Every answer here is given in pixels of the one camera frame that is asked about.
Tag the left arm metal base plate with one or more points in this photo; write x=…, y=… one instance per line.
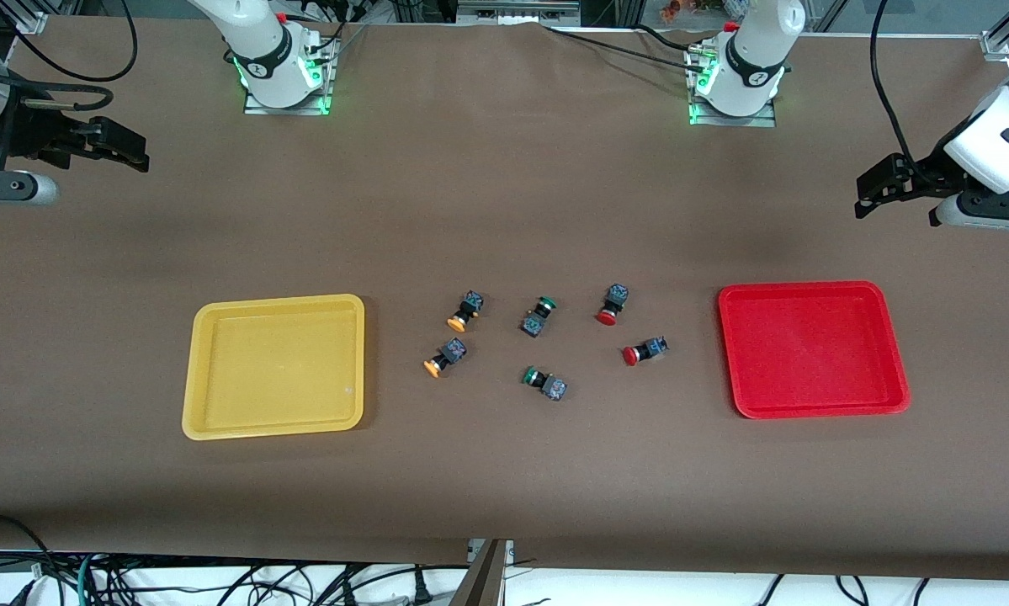
x=765, y=118

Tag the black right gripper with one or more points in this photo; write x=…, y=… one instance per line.
x=26, y=133

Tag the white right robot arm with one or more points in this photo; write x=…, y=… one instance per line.
x=260, y=46

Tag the grey metal bracket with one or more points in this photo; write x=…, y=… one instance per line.
x=518, y=11

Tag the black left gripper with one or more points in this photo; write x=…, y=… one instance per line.
x=927, y=173

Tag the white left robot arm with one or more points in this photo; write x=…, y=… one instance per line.
x=756, y=59

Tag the yellow push button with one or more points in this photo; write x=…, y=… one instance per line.
x=465, y=310
x=445, y=357

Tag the yellow plastic tray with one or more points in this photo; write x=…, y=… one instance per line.
x=277, y=370

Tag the green push button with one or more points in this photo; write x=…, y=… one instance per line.
x=538, y=316
x=545, y=382

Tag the dark table leg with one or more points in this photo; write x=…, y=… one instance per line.
x=480, y=576

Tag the red push button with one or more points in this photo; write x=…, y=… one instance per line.
x=612, y=304
x=645, y=350

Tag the brown table cover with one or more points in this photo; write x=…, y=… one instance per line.
x=504, y=210

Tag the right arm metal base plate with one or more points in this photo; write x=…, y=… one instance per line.
x=326, y=76

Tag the red plastic tray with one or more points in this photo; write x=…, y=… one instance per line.
x=811, y=349

